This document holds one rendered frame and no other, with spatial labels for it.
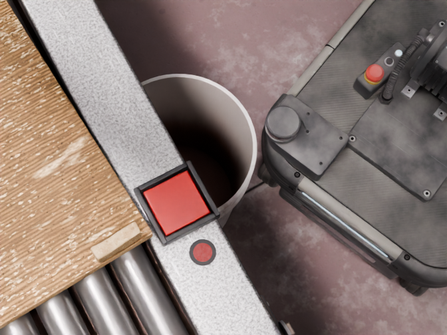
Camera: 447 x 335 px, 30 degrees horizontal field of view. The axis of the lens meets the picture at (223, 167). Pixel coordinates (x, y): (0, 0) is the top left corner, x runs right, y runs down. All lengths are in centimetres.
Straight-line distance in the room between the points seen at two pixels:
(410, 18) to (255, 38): 40
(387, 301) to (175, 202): 104
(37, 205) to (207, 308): 23
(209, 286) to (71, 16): 39
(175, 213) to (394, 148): 86
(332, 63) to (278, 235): 42
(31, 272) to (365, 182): 94
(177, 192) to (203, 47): 112
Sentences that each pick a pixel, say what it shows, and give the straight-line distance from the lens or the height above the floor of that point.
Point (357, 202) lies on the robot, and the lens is 173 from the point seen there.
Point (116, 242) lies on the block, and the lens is 94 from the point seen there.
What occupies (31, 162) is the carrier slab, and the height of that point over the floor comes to 94.
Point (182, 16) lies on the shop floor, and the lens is 212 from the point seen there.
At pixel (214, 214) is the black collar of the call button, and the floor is 93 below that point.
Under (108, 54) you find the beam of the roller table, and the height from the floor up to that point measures 92.
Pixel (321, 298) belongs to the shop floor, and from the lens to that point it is 192.
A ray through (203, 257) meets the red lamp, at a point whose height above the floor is 92.
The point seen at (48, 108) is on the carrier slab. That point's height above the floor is 94.
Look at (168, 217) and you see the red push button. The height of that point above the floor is 93.
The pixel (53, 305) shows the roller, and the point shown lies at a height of 92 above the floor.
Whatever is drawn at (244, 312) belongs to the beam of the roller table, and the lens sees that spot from 98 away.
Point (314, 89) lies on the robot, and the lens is 180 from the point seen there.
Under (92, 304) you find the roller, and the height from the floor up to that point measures 92.
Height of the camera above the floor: 188
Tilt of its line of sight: 73 degrees down
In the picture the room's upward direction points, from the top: 9 degrees clockwise
